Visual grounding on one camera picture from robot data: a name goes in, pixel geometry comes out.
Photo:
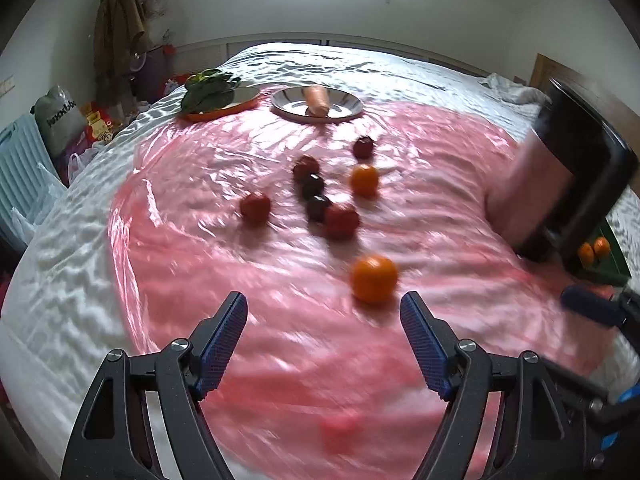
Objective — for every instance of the green leafy vegetable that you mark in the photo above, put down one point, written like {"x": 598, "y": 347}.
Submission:
{"x": 207, "y": 90}

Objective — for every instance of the light blue suitcase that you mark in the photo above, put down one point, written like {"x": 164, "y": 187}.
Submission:
{"x": 20, "y": 170}

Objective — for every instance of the green tray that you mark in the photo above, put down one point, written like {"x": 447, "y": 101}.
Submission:
{"x": 612, "y": 265}

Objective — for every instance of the grey printed bag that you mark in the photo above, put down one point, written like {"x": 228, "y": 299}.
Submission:
{"x": 57, "y": 120}

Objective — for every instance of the small red apple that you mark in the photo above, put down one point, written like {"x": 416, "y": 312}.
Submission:
{"x": 363, "y": 146}
{"x": 306, "y": 166}
{"x": 255, "y": 207}

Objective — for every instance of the translucent plastic bag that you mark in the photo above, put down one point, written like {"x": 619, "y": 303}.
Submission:
{"x": 37, "y": 195}

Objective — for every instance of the dark plum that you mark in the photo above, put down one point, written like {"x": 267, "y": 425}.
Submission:
{"x": 312, "y": 185}
{"x": 316, "y": 207}

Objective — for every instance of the yellow and red snack boxes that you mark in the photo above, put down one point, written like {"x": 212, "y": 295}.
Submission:
{"x": 100, "y": 122}

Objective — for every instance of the carrot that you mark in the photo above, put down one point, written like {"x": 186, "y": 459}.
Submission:
{"x": 316, "y": 100}

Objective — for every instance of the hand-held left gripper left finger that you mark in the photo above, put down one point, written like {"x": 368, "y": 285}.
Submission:
{"x": 222, "y": 345}

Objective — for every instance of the steel plate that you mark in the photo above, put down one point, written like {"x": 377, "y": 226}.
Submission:
{"x": 345, "y": 105}

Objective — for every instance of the white plastic bag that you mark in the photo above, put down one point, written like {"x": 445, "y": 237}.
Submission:
{"x": 82, "y": 160}

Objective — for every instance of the brown coat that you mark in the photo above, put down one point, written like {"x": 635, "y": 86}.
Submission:
{"x": 117, "y": 25}

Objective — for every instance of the orange plate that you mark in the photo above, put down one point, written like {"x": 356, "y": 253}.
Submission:
{"x": 240, "y": 100}

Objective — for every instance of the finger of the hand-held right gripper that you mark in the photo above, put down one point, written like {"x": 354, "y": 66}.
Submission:
{"x": 580, "y": 382}
{"x": 590, "y": 305}

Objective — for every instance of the bed with white sheet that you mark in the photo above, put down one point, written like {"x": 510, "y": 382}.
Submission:
{"x": 75, "y": 260}

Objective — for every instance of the crumpled white blanket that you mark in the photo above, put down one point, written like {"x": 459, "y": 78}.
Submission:
{"x": 510, "y": 91}

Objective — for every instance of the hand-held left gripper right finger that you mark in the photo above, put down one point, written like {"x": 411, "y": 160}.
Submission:
{"x": 422, "y": 345}

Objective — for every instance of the orange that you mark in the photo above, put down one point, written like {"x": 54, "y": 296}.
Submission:
{"x": 374, "y": 279}
{"x": 364, "y": 179}
{"x": 585, "y": 254}
{"x": 601, "y": 246}

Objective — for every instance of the large red apple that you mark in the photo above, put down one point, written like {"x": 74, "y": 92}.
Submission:
{"x": 341, "y": 220}

